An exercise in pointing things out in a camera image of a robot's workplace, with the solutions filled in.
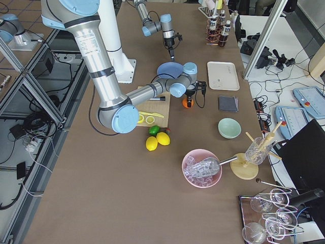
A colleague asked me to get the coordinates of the tea bottle side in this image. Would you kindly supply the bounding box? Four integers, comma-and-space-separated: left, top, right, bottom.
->
218, 20, 231, 47

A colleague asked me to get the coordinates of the clear glass on stand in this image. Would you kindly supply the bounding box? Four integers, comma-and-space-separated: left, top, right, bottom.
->
245, 137, 272, 165

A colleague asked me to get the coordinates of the copper wire bottle rack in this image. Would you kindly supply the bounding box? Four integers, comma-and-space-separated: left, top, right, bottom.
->
205, 15, 228, 47

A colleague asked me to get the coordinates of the lemon slice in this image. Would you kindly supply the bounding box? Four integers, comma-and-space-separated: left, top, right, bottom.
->
145, 115, 155, 125

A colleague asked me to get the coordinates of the black monitor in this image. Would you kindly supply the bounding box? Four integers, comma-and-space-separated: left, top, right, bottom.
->
274, 119, 324, 190

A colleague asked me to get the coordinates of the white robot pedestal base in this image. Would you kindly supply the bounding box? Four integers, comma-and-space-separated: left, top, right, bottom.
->
98, 0, 136, 84

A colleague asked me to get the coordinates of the tea bottle front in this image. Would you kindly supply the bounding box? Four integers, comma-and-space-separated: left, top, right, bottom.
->
207, 15, 218, 43

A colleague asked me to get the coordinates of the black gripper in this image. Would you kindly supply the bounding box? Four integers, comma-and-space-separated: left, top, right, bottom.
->
185, 88, 197, 107
164, 37, 175, 61

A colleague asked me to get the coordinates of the tea bottle top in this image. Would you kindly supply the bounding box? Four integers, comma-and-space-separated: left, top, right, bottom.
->
217, 10, 226, 29

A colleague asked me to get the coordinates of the orange fruit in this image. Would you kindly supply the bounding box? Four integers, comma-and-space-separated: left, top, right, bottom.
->
182, 98, 194, 109

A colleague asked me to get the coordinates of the wine glass rack tray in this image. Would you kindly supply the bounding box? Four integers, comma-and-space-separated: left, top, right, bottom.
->
240, 178, 304, 243

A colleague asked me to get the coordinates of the blue teach pendant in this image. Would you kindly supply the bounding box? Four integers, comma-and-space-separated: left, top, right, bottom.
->
292, 86, 324, 119
274, 106, 311, 139

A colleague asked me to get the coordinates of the yellow lemon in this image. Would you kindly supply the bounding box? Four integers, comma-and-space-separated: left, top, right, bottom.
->
145, 136, 158, 151
156, 132, 171, 145

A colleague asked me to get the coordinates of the yellow lemon lower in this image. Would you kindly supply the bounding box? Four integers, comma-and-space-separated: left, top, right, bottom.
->
145, 136, 158, 151

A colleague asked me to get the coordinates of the pink bowl of ice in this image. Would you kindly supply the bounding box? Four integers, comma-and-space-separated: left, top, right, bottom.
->
182, 149, 222, 188

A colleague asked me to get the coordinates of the yellow plastic knife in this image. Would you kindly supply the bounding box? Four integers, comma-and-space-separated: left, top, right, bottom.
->
139, 111, 165, 118

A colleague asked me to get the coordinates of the green lime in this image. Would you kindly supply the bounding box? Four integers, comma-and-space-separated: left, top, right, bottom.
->
148, 125, 160, 136

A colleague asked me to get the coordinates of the tea bottle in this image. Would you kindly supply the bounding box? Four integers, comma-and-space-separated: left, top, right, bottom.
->
207, 15, 218, 43
217, 10, 226, 29

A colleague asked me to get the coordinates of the wooden cutting board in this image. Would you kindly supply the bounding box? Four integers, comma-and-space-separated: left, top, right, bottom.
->
127, 85, 171, 128

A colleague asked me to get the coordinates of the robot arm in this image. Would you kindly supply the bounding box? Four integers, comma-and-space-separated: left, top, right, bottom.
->
133, 1, 182, 62
41, 1, 197, 133

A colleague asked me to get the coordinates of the blue plate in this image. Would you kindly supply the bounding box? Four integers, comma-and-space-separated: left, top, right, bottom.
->
157, 62, 183, 79

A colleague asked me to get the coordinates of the yellow lemon upper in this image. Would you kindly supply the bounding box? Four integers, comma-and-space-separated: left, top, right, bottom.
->
156, 132, 171, 145

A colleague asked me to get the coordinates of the steel muddler black tip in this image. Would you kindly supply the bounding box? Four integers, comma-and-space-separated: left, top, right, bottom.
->
149, 96, 166, 101

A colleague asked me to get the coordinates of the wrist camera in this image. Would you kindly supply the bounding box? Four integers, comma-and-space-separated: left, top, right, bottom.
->
175, 33, 182, 42
196, 81, 207, 96

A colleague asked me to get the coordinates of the green bowl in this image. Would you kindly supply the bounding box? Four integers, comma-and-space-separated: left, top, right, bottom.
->
218, 118, 242, 139

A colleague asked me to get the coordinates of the cream rabbit tray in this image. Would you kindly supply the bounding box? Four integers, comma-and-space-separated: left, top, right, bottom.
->
207, 61, 240, 91

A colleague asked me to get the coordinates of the metal ice scoop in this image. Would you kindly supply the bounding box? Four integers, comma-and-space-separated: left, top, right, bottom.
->
197, 156, 238, 177

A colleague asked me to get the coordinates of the grey folded cloth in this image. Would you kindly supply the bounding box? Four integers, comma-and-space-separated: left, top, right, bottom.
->
218, 96, 239, 112

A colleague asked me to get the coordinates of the wooden cup tree stand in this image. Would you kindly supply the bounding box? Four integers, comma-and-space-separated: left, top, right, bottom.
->
230, 121, 284, 180

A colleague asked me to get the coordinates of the lemon half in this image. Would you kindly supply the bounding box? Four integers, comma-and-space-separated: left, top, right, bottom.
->
138, 114, 145, 124

